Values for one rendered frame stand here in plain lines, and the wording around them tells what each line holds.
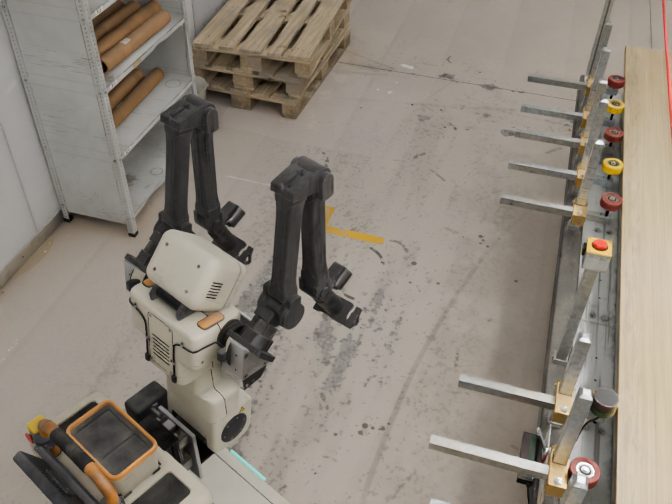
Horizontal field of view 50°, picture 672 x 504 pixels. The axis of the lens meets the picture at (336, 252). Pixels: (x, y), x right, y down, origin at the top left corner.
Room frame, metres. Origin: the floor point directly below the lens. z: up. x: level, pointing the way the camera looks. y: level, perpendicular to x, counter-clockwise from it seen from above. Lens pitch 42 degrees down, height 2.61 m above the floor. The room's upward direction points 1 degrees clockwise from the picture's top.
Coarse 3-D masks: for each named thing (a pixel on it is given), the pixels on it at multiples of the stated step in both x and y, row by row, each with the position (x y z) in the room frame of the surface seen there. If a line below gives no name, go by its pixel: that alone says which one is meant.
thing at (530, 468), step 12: (432, 444) 1.15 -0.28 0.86; (444, 444) 1.15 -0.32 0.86; (456, 444) 1.15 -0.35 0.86; (468, 444) 1.15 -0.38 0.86; (468, 456) 1.12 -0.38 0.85; (480, 456) 1.12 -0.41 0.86; (492, 456) 1.12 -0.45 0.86; (504, 456) 1.12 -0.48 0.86; (504, 468) 1.10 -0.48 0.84; (516, 468) 1.09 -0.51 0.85; (528, 468) 1.08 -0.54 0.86; (540, 468) 1.08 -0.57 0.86
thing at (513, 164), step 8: (512, 160) 2.60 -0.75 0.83; (512, 168) 2.58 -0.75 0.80; (520, 168) 2.57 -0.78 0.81; (528, 168) 2.56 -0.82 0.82; (536, 168) 2.55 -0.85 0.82; (544, 168) 2.55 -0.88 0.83; (552, 168) 2.55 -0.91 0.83; (560, 168) 2.55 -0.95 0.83; (552, 176) 2.53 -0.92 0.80; (560, 176) 2.52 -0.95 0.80; (568, 176) 2.51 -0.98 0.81; (576, 176) 2.50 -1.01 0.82; (600, 176) 2.50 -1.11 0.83; (600, 184) 2.47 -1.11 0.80; (608, 184) 2.47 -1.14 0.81
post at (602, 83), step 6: (600, 84) 2.78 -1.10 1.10; (606, 84) 2.77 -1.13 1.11; (600, 90) 2.77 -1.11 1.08; (594, 96) 2.79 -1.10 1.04; (600, 96) 2.77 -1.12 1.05; (594, 102) 2.78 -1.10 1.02; (594, 108) 2.78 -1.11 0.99; (594, 114) 2.77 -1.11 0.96; (588, 120) 2.78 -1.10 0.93; (588, 126) 2.78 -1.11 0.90; (588, 132) 2.77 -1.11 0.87; (582, 156) 2.77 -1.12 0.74
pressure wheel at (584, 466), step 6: (576, 462) 1.08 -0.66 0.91; (582, 462) 1.08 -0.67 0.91; (588, 462) 1.08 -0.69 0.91; (594, 462) 1.08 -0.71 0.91; (570, 468) 1.06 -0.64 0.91; (576, 468) 1.06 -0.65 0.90; (582, 468) 1.06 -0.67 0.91; (588, 468) 1.06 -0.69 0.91; (594, 468) 1.06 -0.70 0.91; (570, 474) 1.05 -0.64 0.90; (582, 474) 1.04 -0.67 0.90; (588, 474) 1.04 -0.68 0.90; (594, 474) 1.04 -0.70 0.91; (600, 474) 1.04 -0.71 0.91; (594, 480) 1.02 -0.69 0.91; (588, 486) 1.01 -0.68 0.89; (594, 486) 1.02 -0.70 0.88
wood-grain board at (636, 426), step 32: (640, 64) 3.37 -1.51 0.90; (640, 96) 3.05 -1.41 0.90; (640, 128) 2.76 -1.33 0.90; (640, 160) 2.52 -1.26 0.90; (640, 192) 2.29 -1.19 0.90; (640, 224) 2.10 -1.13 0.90; (640, 256) 1.92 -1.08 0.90; (640, 288) 1.75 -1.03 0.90; (640, 320) 1.61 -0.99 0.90; (640, 352) 1.47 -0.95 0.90; (640, 384) 1.35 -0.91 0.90; (640, 416) 1.23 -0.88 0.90; (640, 448) 1.13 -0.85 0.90; (640, 480) 1.03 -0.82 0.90
